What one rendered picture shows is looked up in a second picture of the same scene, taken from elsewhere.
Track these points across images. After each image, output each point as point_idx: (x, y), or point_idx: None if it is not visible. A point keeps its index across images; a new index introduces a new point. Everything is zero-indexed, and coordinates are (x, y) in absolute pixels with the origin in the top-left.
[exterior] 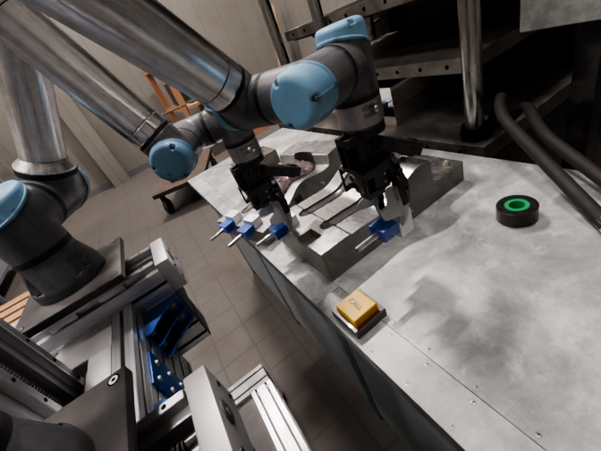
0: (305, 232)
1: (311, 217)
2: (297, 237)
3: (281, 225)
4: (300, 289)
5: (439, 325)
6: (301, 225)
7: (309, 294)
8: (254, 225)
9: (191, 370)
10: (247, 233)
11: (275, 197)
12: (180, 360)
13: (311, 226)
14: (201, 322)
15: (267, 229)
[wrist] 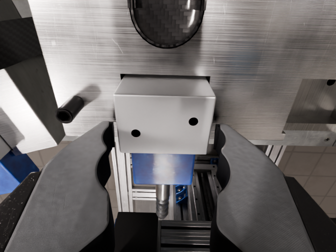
0: (292, 105)
1: (249, 20)
2: (278, 138)
3: (181, 155)
4: (276, 144)
5: None
6: (237, 85)
7: (306, 140)
8: (3, 154)
9: (170, 222)
10: (25, 176)
11: (105, 234)
12: (170, 243)
13: (299, 68)
14: (157, 236)
15: (48, 123)
